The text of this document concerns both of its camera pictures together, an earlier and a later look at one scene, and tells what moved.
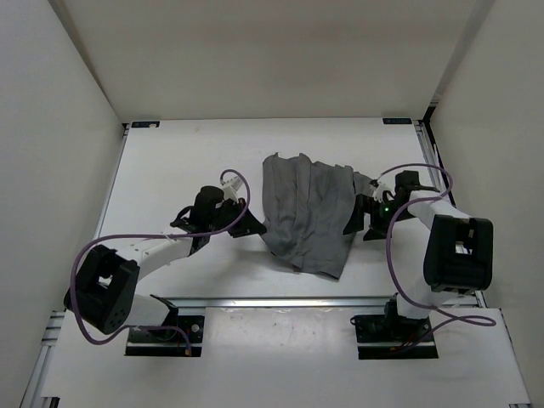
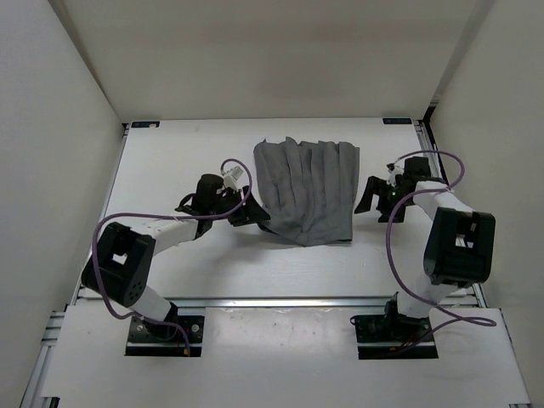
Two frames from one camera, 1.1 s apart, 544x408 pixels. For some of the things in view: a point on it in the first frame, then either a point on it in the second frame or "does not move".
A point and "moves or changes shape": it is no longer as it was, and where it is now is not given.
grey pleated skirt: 310,211 moves or changes shape
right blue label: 397,121 does not move
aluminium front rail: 280,302 does not move
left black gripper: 248,225 -> 252,212
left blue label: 155,124 does not move
